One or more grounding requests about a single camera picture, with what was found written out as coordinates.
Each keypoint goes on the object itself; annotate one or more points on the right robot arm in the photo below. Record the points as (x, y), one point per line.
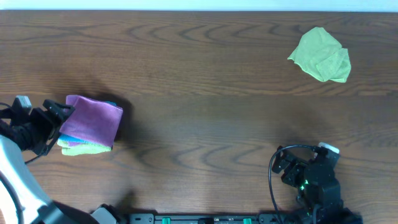
(310, 169)

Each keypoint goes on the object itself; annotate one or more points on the folded blue cloth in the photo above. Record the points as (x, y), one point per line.
(70, 138)

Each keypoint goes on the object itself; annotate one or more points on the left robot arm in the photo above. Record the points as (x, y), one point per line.
(24, 201)

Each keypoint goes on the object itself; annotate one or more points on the purple microfiber cloth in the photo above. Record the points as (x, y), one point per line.
(93, 119)

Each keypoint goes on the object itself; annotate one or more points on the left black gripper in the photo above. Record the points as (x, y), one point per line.
(47, 121)

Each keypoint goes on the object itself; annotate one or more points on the crumpled green cloth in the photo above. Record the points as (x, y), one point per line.
(320, 55)

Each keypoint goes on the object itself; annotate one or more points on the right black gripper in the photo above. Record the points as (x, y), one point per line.
(280, 163)

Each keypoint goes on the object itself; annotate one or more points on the folded green cloth in stack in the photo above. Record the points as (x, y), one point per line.
(84, 148)

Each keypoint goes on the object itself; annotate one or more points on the folded purple cloth in stack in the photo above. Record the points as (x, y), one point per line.
(73, 144)

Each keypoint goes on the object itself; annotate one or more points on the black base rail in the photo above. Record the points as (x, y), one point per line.
(262, 218)

